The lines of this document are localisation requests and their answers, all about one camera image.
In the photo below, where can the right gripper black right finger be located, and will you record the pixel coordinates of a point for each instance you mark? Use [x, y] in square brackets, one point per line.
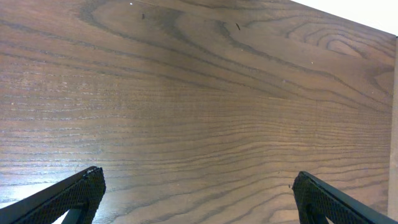
[319, 202]

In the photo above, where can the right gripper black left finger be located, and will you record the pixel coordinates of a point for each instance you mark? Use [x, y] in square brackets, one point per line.
[78, 197]

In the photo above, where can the white cardboard box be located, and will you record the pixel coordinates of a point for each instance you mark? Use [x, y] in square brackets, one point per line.
[392, 188]

